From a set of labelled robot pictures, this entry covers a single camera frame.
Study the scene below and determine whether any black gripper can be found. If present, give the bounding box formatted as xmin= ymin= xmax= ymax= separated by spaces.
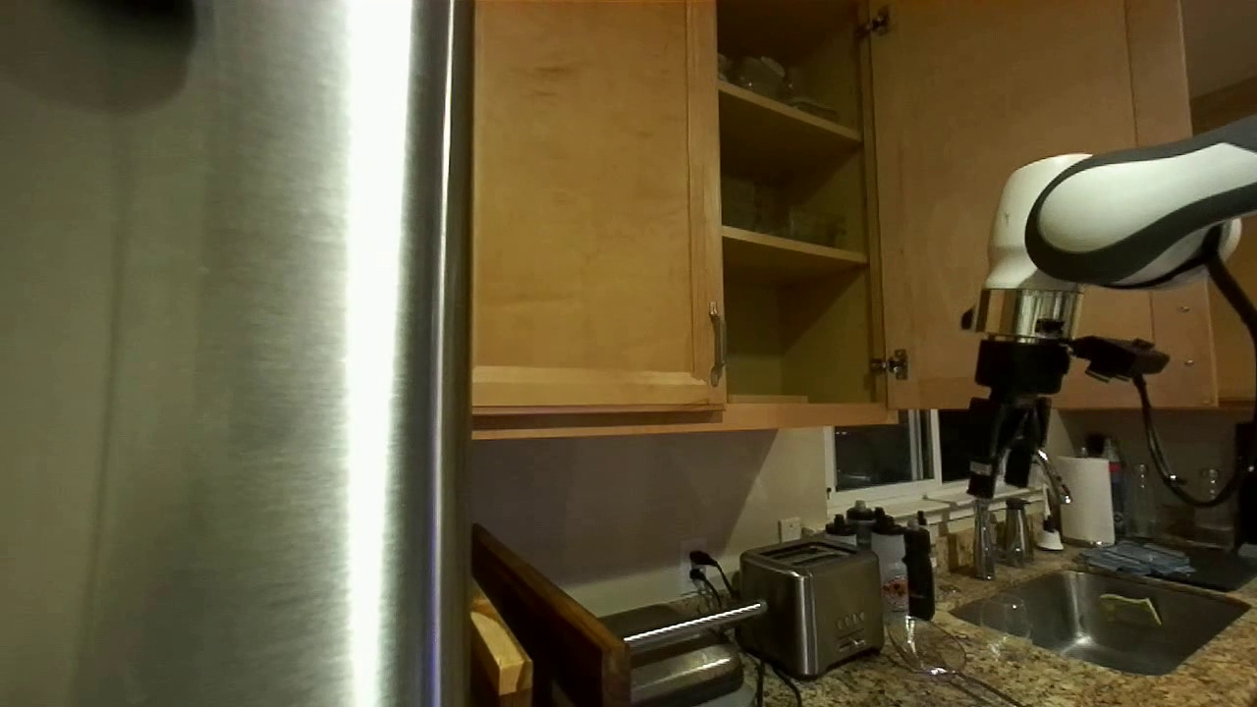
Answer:
xmin=968 ymin=333 xmax=1076 ymax=504

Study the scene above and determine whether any wide wooden cabinet door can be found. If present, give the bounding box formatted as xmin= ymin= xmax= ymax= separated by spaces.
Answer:
xmin=868 ymin=0 xmax=1222 ymax=413

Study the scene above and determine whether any wooden cabinet beside window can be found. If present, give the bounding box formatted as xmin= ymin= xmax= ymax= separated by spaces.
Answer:
xmin=1181 ymin=75 xmax=1257 ymax=409

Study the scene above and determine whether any narrow wooden cabinet door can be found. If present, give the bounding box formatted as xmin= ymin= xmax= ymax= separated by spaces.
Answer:
xmin=471 ymin=0 xmax=727 ymax=417

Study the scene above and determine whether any small soap dispenser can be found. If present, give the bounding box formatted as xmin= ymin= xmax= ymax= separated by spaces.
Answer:
xmin=1038 ymin=476 xmax=1071 ymax=558

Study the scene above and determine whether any white paper towel roll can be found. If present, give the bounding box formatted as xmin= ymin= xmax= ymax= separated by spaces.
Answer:
xmin=1053 ymin=450 xmax=1118 ymax=549

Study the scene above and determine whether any chrome kitchen faucet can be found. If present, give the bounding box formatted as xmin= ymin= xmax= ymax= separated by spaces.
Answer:
xmin=970 ymin=442 xmax=1076 ymax=582

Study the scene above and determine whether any white framed window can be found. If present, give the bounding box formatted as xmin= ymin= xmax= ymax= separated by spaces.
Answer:
xmin=828 ymin=404 xmax=1053 ymax=514

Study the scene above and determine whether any clear glass bottle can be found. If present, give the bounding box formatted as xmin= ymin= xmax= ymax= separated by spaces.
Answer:
xmin=1122 ymin=459 xmax=1163 ymax=543
xmin=1189 ymin=463 xmax=1236 ymax=549

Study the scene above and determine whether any black slim bottle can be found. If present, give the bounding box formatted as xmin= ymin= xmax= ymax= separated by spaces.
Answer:
xmin=898 ymin=510 xmax=941 ymax=624

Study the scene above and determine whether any black lidded container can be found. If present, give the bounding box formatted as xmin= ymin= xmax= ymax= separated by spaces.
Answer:
xmin=824 ymin=497 xmax=913 ymax=582

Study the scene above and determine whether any grey dish cloth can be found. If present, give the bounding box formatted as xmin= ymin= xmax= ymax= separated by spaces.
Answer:
xmin=1082 ymin=536 xmax=1198 ymax=582

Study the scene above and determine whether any stainless steel sink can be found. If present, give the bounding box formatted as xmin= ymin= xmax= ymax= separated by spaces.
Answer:
xmin=951 ymin=560 xmax=1254 ymax=678

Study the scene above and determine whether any clear wine glass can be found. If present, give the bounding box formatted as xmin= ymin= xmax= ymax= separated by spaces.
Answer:
xmin=893 ymin=610 xmax=951 ymax=678

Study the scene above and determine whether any dark countertop appliance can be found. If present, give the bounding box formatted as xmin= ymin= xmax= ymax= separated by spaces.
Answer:
xmin=1231 ymin=418 xmax=1257 ymax=544

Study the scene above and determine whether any stainless steel toaster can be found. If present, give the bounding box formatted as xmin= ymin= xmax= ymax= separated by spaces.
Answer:
xmin=737 ymin=536 xmax=886 ymax=683

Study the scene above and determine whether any black drying mat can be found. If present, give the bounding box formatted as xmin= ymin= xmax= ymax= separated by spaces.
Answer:
xmin=1173 ymin=543 xmax=1257 ymax=595

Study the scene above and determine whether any black power plug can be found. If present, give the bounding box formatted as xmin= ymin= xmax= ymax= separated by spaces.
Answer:
xmin=682 ymin=544 xmax=737 ymax=610

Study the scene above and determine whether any clear glass bowl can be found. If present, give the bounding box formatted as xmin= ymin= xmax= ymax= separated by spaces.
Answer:
xmin=723 ymin=52 xmax=799 ymax=96

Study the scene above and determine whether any dark wooden cutting board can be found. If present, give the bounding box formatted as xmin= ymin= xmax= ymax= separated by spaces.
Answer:
xmin=471 ymin=521 xmax=638 ymax=707

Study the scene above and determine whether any short light wooden board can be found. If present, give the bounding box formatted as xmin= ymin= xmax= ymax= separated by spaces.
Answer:
xmin=466 ymin=586 xmax=536 ymax=707

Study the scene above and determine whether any stainless steel refrigerator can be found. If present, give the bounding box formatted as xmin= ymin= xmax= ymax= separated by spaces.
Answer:
xmin=0 ymin=0 xmax=475 ymax=707

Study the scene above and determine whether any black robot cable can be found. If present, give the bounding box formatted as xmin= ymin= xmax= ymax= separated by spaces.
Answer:
xmin=1133 ymin=247 xmax=1257 ymax=514

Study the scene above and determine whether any wooden wall cabinet body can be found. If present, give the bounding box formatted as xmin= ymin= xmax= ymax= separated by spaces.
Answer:
xmin=466 ymin=0 xmax=906 ymax=442

